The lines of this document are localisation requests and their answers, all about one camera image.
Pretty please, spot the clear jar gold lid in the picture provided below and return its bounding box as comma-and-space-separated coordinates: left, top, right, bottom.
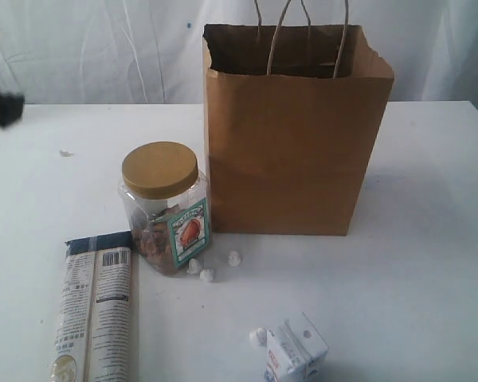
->
118, 142, 212, 276

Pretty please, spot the small white milk carton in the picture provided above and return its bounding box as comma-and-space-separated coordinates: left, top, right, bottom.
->
264, 312, 329, 382

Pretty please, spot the brown paper shopping bag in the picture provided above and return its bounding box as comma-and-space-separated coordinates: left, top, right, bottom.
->
202, 21, 394, 236

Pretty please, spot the white backdrop sheet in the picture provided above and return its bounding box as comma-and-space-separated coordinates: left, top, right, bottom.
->
0, 0, 478, 109

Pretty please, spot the tiny white paper scrap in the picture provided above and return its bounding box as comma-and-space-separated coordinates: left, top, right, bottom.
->
59, 150, 73, 158

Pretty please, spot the long noodle packet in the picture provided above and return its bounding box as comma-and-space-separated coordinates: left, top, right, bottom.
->
50, 232, 133, 381

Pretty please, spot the small white crumpled scrap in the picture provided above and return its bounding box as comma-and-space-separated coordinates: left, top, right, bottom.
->
227, 251, 243, 267

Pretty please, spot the white crumpled scrap near carton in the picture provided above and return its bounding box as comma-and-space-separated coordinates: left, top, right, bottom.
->
249, 327, 267, 348

